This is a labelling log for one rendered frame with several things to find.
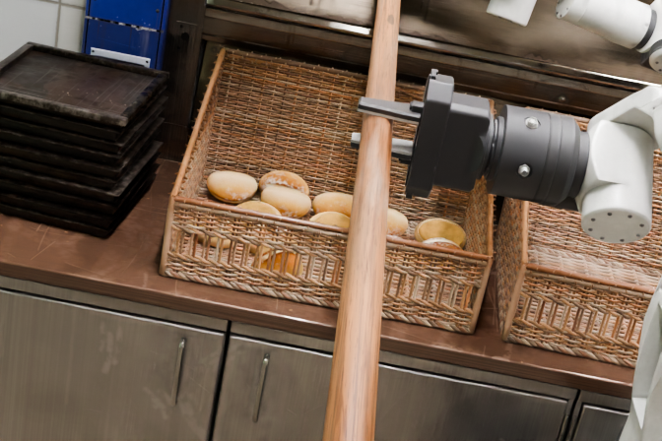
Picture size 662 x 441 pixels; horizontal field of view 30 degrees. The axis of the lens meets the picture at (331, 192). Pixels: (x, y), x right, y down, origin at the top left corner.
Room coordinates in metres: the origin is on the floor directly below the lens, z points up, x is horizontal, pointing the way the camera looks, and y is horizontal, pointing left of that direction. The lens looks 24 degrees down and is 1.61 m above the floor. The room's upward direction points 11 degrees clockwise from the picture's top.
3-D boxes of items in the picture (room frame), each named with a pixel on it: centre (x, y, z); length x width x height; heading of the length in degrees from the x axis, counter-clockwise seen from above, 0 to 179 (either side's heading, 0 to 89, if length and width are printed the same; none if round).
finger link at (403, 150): (1.13, -0.04, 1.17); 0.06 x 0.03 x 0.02; 90
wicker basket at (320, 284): (2.10, -0.01, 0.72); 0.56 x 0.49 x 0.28; 91
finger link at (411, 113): (1.13, -0.04, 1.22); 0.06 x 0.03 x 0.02; 90
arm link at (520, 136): (1.12, -0.13, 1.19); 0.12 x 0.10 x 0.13; 90
